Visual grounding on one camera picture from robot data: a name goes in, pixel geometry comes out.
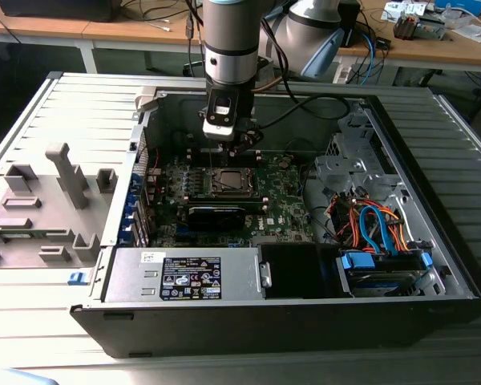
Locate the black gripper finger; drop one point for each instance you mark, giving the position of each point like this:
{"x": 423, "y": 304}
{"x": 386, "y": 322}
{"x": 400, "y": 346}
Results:
{"x": 253, "y": 136}
{"x": 236, "y": 136}

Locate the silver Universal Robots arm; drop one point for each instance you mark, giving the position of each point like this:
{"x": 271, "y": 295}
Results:
{"x": 230, "y": 40}

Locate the finned CPU cooler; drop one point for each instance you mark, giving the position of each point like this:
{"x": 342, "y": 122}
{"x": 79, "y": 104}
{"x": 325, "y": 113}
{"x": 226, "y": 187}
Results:
{"x": 404, "y": 27}

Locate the round coin battery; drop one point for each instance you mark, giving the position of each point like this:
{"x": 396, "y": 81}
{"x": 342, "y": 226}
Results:
{"x": 283, "y": 161}

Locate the black chair base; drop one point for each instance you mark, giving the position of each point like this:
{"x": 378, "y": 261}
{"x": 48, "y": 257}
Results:
{"x": 193, "y": 66}

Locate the green motherboard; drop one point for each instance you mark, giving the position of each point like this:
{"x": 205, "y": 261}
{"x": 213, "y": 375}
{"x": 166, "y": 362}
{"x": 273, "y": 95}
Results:
{"x": 282, "y": 200}

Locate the black graphics card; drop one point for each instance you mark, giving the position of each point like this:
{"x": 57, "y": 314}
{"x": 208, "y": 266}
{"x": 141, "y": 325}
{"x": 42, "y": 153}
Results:
{"x": 214, "y": 218}

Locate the metal drive cage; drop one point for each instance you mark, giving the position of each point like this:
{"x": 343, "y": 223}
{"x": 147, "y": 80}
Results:
{"x": 340, "y": 166}

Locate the black monitor stand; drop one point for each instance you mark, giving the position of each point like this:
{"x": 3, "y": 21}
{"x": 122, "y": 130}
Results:
{"x": 349, "y": 24}

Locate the hard disk in blue carrier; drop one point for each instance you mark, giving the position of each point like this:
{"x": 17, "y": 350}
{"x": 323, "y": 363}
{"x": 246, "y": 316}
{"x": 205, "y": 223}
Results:
{"x": 358, "y": 262}

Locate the silver power supply unit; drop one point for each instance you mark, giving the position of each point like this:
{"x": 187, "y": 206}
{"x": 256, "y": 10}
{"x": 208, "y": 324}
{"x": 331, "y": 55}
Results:
{"x": 124, "y": 276}

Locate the black PC case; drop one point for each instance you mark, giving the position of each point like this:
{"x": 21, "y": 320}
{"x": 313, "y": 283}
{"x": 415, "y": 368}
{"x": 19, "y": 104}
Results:
{"x": 264, "y": 329}

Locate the grey parts rack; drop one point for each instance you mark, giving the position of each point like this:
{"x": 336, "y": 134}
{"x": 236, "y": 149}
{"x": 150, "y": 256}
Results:
{"x": 44, "y": 192}

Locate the grey metal drive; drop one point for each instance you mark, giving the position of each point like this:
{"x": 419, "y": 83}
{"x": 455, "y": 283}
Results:
{"x": 431, "y": 28}

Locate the black box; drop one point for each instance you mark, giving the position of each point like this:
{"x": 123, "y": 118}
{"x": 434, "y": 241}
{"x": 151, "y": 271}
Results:
{"x": 56, "y": 10}

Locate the blue plastic latch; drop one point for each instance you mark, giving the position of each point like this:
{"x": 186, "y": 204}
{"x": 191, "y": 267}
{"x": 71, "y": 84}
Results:
{"x": 76, "y": 278}

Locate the clear plastic bag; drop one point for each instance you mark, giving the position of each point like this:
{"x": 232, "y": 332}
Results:
{"x": 471, "y": 33}

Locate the green RAM stick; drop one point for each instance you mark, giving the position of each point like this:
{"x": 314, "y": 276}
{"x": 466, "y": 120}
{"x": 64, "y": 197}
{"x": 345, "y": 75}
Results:
{"x": 20, "y": 235}

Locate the pale blue object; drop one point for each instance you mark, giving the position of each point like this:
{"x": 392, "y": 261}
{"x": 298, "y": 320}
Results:
{"x": 24, "y": 379}

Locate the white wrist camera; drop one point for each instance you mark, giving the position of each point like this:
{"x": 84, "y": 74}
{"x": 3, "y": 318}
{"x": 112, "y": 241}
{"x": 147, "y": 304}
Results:
{"x": 218, "y": 132}

